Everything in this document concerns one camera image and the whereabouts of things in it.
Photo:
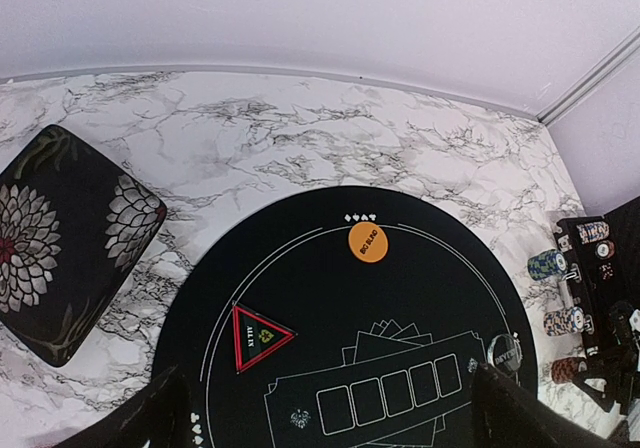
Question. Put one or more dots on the black floral patterned pouch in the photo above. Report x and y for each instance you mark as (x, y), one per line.
(73, 226)

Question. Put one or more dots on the red brown chip stack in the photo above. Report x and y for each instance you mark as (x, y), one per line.
(565, 370)

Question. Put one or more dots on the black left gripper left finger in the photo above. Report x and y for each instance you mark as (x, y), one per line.
(157, 416)

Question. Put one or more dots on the round black poker mat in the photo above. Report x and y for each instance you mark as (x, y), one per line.
(384, 353)

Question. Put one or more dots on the orange big blind button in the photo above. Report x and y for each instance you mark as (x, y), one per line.
(368, 242)

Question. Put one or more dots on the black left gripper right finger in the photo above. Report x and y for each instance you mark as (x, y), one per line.
(506, 415)

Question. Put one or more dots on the black poker chip case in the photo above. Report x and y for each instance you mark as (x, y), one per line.
(603, 257)

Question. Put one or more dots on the white red chip stack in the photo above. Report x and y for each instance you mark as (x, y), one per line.
(564, 321)

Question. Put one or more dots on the red triangular all-in marker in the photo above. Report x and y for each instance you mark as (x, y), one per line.
(256, 337)

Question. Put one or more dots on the black dealer button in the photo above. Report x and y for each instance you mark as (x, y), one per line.
(505, 353)

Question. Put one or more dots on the green poker chip stack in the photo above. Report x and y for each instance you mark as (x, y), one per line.
(547, 264)

